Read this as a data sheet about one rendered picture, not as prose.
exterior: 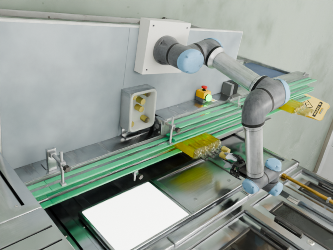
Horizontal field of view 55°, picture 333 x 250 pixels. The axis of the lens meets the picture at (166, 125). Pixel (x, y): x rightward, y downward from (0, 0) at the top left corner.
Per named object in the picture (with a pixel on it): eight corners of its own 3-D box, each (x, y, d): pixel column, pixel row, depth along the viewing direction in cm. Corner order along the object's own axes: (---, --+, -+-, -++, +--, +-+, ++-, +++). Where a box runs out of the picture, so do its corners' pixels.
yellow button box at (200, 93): (194, 98, 214) (202, 102, 209) (195, 88, 210) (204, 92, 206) (201, 97, 218) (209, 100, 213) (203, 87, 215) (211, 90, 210)
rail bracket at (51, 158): (40, 167, 150) (63, 193, 136) (37, 136, 142) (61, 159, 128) (51, 163, 153) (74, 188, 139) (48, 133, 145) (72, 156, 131)
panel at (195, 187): (77, 216, 151) (119, 264, 129) (77, 211, 149) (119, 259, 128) (204, 157, 208) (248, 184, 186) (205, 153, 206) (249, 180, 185)
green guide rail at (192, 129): (165, 135, 187) (175, 141, 182) (166, 133, 186) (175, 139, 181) (305, 86, 297) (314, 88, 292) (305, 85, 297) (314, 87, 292)
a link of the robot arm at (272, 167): (271, 172, 147) (267, 190, 154) (286, 162, 153) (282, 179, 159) (257, 164, 153) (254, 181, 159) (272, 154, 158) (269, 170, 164)
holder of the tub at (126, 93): (119, 135, 180) (128, 141, 175) (121, 89, 168) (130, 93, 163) (143, 127, 191) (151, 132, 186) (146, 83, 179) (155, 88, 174)
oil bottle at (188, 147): (170, 144, 194) (196, 160, 180) (171, 136, 191) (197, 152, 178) (177, 141, 197) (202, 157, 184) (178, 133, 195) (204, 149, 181)
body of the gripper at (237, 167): (230, 161, 171) (249, 172, 164) (240, 156, 177) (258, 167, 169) (228, 173, 175) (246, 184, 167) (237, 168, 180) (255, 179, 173)
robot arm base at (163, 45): (153, 36, 159) (166, 41, 152) (177, 33, 167) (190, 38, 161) (152, 66, 166) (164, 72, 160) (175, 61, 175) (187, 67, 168)
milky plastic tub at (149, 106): (120, 127, 178) (129, 133, 172) (121, 89, 167) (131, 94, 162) (144, 119, 189) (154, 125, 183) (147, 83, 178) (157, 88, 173)
